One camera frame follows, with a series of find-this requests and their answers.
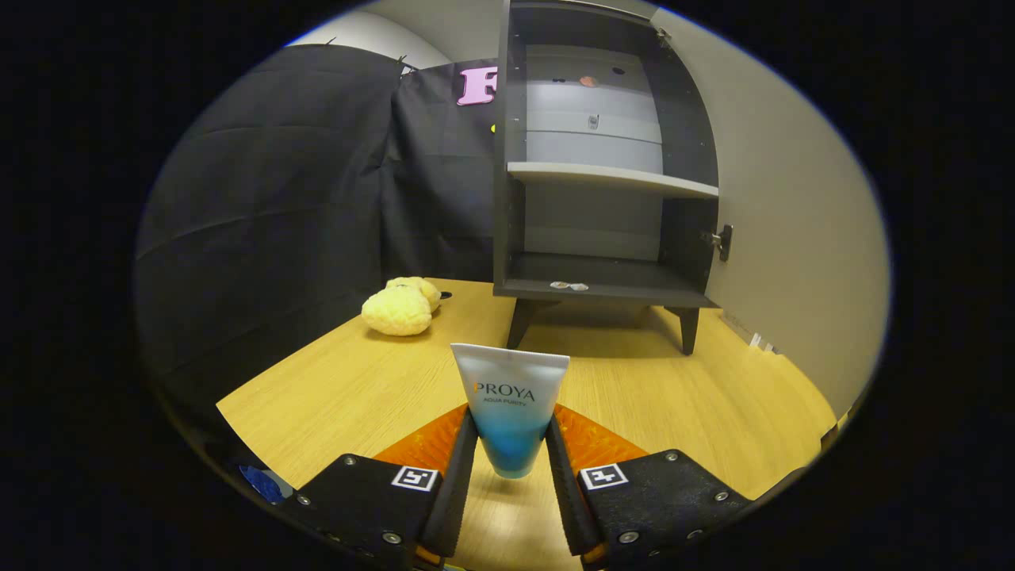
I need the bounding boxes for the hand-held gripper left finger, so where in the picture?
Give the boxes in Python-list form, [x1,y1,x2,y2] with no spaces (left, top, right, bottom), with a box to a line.
[295,404,480,569]

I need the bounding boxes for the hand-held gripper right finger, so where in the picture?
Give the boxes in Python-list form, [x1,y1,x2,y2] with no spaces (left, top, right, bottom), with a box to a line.
[544,403,754,568]

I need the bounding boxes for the white and blue tube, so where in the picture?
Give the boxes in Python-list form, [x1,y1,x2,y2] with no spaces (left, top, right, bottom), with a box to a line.
[450,343,570,480]

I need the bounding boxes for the beige cabinet door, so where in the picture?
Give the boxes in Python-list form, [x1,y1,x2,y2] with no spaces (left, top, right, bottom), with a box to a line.
[650,8,889,421]

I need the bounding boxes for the blue shiny object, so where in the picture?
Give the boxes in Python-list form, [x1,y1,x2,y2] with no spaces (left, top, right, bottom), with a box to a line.
[239,466,294,505]

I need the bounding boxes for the yellow plush toy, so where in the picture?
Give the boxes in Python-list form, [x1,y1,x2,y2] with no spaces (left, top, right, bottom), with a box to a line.
[362,276,442,337]

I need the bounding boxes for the dark grey cabinet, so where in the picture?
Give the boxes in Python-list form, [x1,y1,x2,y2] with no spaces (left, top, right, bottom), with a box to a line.
[492,0,734,356]

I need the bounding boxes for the light grey cabinet shelf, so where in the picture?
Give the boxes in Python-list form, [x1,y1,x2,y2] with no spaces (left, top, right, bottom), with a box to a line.
[507,161,720,200]

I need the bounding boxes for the black backdrop cloth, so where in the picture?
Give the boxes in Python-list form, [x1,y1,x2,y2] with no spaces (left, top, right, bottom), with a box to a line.
[135,44,508,413]

